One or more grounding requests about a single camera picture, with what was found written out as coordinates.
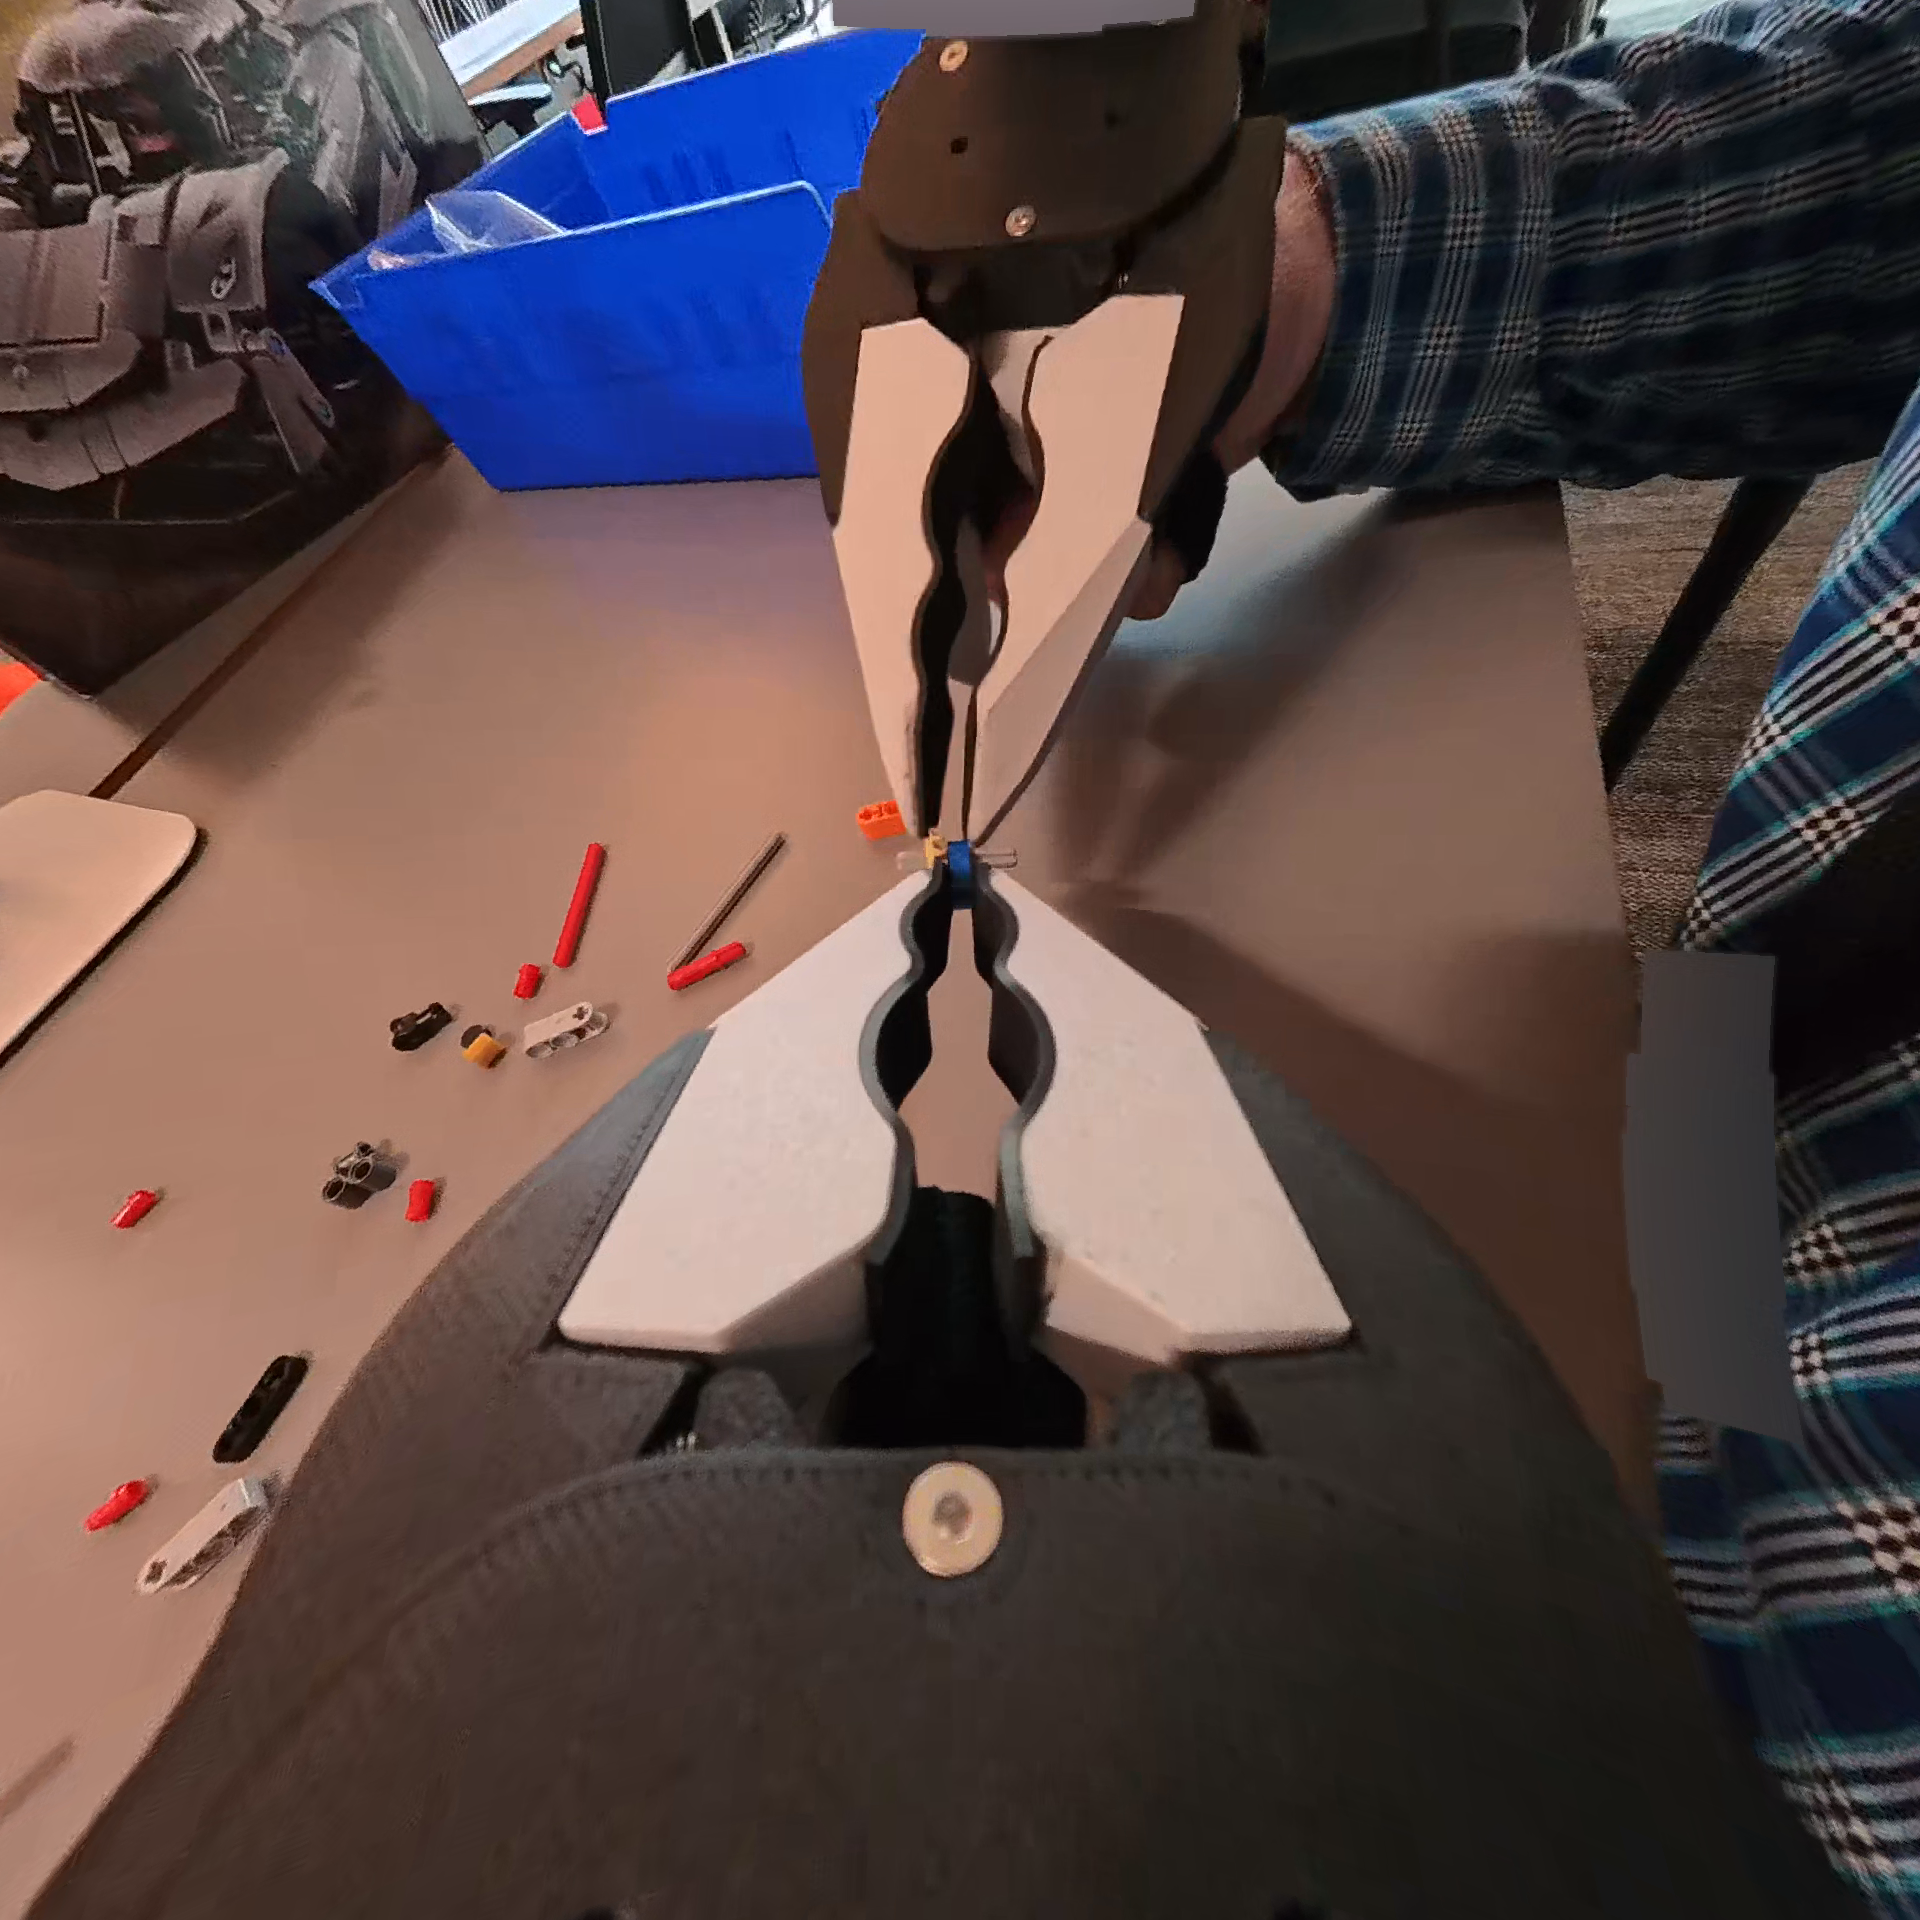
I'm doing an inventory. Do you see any person's right hand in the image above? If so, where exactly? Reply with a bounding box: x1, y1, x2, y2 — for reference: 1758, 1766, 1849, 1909
1129, 144, 1343, 623

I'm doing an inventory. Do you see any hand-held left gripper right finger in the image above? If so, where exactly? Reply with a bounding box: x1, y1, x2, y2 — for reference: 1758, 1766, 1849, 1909
969, 877, 1357, 1411

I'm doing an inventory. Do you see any black metal leg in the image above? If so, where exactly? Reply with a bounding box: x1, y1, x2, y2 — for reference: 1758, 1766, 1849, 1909
1597, 477, 1816, 789

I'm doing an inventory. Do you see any white flat pad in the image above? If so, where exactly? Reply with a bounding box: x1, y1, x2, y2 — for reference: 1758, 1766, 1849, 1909
0, 789, 199, 1060

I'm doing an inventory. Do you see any dark printed set box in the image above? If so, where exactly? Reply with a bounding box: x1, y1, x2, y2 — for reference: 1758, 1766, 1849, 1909
0, 0, 497, 698

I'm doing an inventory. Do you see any black short beam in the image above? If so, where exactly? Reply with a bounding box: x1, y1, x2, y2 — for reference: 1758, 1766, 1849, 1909
210, 1354, 312, 1466

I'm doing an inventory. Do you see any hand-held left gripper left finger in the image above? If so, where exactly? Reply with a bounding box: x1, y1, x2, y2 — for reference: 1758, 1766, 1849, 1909
552, 877, 954, 1411

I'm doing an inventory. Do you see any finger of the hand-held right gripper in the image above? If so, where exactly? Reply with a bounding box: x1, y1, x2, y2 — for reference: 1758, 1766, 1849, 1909
964, 292, 1191, 843
831, 313, 1001, 833

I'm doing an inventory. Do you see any person's blue plaid shirt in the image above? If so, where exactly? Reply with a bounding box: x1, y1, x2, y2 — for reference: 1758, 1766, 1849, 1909
1650, 390, 1920, 1920

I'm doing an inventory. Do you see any blue plastic bin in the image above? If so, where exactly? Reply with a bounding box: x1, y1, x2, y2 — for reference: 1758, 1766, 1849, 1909
312, 179, 836, 496
573, 28, 928, 244

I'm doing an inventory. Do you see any long grey axle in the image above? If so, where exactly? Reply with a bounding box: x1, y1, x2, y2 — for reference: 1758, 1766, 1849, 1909
672, 833, 785, 976

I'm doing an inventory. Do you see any clear plastic bag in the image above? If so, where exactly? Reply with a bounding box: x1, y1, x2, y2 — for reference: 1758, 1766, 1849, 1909
365, 189, 570, 275

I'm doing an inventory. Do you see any small grey axle with gears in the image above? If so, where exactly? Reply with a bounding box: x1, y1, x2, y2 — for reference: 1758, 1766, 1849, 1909
897, 829, 1020, 909

